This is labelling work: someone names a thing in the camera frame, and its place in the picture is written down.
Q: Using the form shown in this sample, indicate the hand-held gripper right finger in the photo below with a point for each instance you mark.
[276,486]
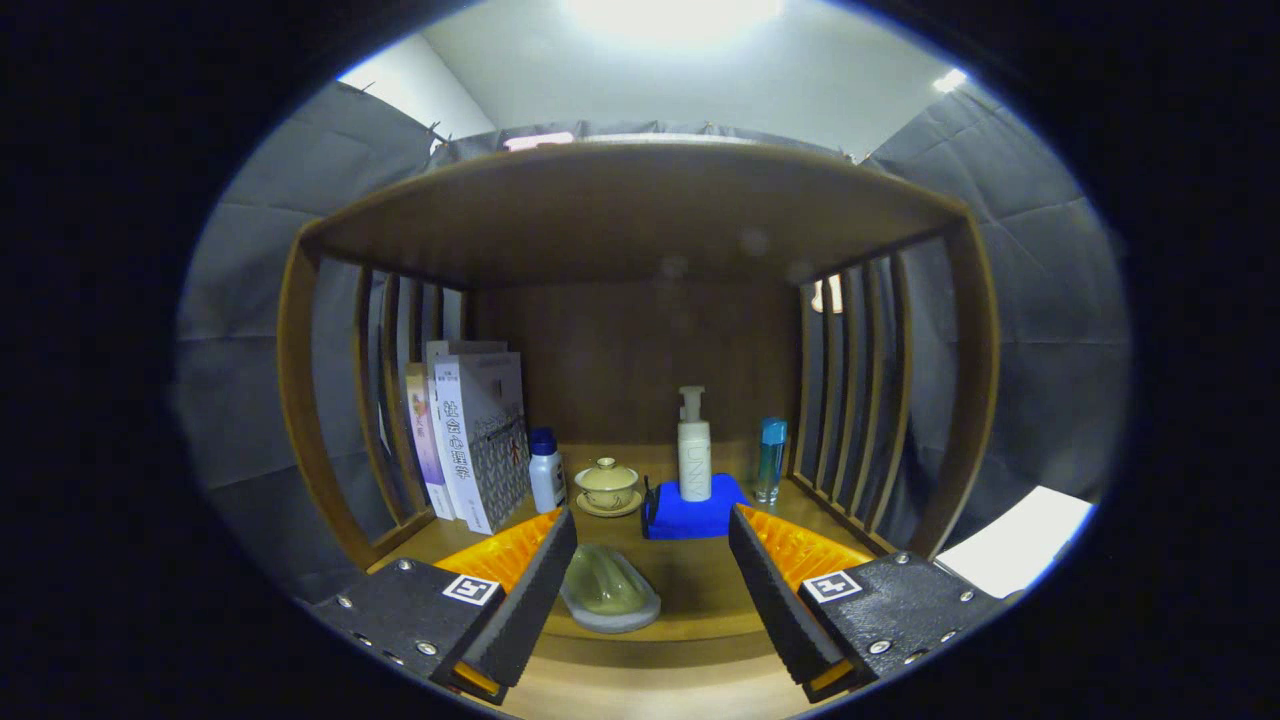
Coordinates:
[772,600]

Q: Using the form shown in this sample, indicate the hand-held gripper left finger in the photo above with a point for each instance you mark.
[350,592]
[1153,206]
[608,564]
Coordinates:
[532,590]

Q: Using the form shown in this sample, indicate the green scrub sponge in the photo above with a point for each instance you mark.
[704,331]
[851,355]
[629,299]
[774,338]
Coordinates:
[610,590]

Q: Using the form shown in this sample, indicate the wooden countertop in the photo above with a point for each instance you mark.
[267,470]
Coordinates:
[700,580]

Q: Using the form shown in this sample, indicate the wooden cabinet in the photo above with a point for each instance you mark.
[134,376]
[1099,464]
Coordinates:
[640,210]

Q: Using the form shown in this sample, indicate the white bottle blue cap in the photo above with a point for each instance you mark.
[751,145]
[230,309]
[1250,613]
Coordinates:
[546,480]

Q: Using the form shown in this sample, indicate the blue folded cloth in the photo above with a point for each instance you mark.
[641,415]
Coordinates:
[690,520]

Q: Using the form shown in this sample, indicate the yellow lidded teacup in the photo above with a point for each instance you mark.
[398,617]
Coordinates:
[607,485]

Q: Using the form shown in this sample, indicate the translucent blue bottle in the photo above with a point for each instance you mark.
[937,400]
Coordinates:
[770,460]

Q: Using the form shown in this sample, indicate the thick white patterned book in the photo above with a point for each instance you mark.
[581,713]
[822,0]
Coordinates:
[480,440]

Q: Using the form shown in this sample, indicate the white pump bottle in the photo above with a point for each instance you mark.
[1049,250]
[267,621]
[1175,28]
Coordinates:
[694,460]

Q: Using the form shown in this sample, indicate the purple book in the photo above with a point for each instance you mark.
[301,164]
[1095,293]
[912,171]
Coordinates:
[425,440]

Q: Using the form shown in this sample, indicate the white grey machine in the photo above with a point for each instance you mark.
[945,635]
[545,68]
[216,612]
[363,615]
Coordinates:
[1010,545]

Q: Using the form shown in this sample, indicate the thin white book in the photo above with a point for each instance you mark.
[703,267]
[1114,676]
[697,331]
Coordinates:
[465,348]

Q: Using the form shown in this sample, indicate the black backdrop cloth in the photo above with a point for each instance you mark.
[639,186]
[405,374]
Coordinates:
[250,400]

